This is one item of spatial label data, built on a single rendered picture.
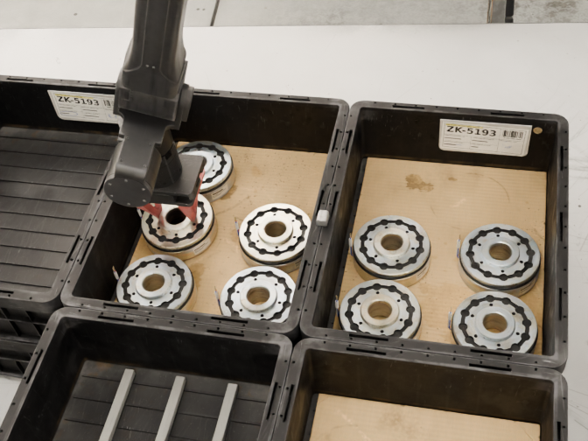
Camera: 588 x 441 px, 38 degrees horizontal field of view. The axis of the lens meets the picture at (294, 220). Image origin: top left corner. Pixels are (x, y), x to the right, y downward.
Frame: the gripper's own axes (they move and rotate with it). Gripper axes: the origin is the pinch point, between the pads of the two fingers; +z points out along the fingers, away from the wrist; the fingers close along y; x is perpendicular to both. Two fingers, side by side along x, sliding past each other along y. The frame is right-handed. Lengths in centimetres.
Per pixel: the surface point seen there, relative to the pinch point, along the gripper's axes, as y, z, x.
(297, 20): -23, 98, 150
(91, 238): -7.4, -6.0, -9.5
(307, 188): 16.3, 5.1, 10.2
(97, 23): -92, 97, 143
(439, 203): 35.6, 5.1, 9.7
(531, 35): 48, 22, 64
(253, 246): 11.7, 1.3, -3.3
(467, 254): 40.2, 1.5, -0.8
